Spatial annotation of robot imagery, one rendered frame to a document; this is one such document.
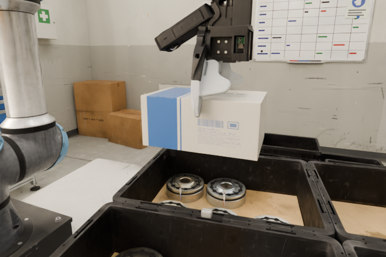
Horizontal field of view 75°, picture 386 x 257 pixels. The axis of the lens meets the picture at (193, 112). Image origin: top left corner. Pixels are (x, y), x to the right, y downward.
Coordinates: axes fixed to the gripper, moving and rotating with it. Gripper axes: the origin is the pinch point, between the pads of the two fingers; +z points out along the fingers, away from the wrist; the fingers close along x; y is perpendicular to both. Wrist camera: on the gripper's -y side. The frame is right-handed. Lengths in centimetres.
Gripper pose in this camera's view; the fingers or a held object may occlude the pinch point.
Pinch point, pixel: (206, 108)
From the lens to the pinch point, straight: 46.0
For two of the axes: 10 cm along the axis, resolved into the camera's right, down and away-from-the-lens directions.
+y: 9.4, 0.9, -3.3
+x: 3.4, -2.1, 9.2
